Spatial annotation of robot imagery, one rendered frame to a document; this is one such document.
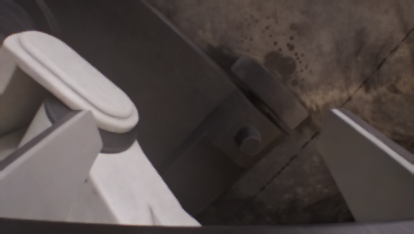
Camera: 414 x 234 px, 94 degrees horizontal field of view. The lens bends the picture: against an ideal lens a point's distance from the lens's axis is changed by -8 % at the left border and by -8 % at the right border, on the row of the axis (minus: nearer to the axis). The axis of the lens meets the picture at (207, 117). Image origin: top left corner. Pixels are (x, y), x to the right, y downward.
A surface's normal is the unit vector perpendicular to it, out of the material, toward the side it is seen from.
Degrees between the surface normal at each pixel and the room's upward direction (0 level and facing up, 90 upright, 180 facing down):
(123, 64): 0
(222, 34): 0
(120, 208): 90
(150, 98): 0
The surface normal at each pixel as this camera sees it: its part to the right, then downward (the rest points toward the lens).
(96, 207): -0.39, -0.03
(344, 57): -0.04, 0.33
